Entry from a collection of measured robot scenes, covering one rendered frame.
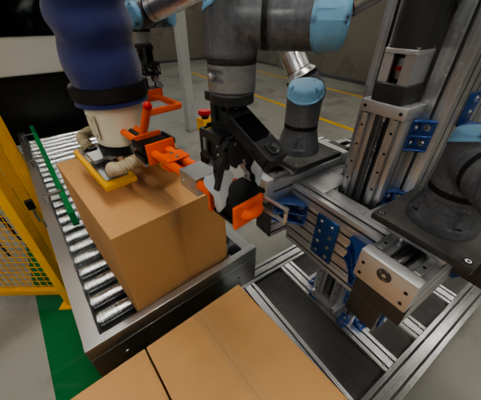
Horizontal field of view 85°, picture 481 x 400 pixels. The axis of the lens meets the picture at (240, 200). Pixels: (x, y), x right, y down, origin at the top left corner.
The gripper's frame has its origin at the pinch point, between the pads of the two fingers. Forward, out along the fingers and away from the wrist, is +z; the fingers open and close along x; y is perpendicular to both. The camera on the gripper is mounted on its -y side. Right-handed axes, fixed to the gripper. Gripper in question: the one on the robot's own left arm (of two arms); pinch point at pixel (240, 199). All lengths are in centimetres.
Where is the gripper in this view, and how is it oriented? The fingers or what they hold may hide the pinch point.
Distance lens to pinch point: 52.1
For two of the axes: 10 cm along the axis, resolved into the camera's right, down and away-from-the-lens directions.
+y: -6.7, -4.3, 6.0
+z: 0.0, 8.2, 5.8
